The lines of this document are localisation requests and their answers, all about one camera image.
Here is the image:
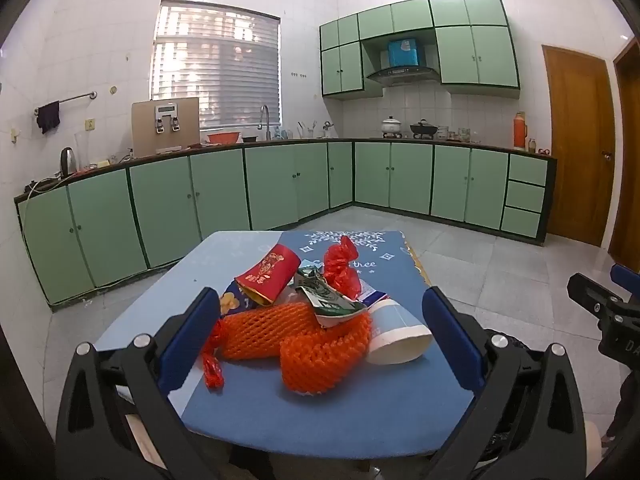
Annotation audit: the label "dark towel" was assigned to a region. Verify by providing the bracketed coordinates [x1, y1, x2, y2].
[36, 101, 61, 135]

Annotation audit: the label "orange foam fruit net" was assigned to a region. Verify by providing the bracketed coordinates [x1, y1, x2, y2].
[280, 312, 372, 396]
[220, 301, 321, 361]

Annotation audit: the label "brown boxed water dispenser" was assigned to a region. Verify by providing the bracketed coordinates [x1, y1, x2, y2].
[131, 97, 201, 157]

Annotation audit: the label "window with white blinds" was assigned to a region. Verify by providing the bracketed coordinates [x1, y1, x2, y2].
[150, 0, 281, 131]

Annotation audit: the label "blue tree print table mat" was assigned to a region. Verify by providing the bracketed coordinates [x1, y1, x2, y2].
[95, 230, 476, 461]

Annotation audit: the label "red candy wrapper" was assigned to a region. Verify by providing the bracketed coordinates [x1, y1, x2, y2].
[200, 320, 227, 390]

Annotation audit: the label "range hood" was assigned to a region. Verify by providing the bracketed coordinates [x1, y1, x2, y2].
[365, 65, 441, 86]

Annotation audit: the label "green lower kitchen cabinets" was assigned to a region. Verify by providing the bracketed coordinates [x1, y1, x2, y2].
[15, 139, 557, 311]

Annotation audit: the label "red gold printed envelope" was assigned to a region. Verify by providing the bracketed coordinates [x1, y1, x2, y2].
[234, 244, 302, 306]

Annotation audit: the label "green upper wall cabinets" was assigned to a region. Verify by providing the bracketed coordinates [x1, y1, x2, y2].
[319, 0, 521, 101]

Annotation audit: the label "yellow patterned tablecloth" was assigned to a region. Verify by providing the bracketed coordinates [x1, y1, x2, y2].
[404, 240, 432, 288]

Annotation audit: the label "clear glass pitcher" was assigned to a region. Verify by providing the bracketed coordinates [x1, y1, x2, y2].
[75, 130, 93, 171]

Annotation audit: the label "green silver foil packet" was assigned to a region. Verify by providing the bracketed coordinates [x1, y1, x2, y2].
[292, 265, 368, 330]

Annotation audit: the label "blue snack bag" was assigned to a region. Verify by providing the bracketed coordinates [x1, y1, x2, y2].
[219, 282, 261, 317]

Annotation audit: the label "brown wooden door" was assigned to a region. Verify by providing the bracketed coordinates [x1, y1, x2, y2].
[612, 37, 640, 273]
[542, 45, 616, 247]

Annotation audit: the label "metal towel rail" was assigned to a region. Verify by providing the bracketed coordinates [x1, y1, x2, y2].
[34, 91, 98, 113]

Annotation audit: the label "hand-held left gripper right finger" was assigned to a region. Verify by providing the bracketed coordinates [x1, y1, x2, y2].
[422, 286, 586, 480]

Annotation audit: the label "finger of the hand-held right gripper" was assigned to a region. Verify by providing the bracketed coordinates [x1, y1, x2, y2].
[610, 263, 640, 307]
[567, 272, 626, 316]

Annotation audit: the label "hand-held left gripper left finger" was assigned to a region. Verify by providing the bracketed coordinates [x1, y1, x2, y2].
[55, 287, 223, 480]

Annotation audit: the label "white power cable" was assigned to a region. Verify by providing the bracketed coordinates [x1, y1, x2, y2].
[22, 176, 66, 195]

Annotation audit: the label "white paper cup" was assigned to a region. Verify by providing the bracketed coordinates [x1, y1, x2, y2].
[366, 299, 433, 366]

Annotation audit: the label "red plastic mesh wrapper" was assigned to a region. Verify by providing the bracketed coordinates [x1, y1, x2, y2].
[322, 235, 362, 298]

